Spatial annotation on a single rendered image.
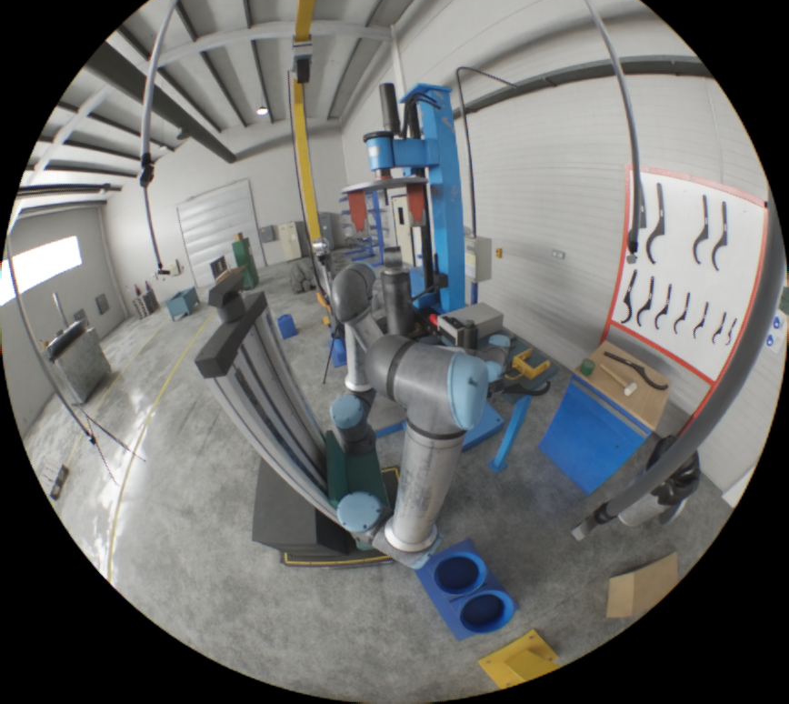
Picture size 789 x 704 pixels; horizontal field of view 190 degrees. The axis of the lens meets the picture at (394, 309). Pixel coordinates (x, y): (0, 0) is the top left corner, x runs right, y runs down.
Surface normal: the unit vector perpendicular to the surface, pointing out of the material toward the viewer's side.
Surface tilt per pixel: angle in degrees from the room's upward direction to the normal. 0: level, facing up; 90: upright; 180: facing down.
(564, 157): 90
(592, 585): 0
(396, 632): 0
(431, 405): 72
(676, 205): 90
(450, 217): 90
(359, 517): 5
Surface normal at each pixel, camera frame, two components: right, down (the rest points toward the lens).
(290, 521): -0.11, -0.89
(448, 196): 0.37, 0.37
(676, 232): -0.92, 0.26
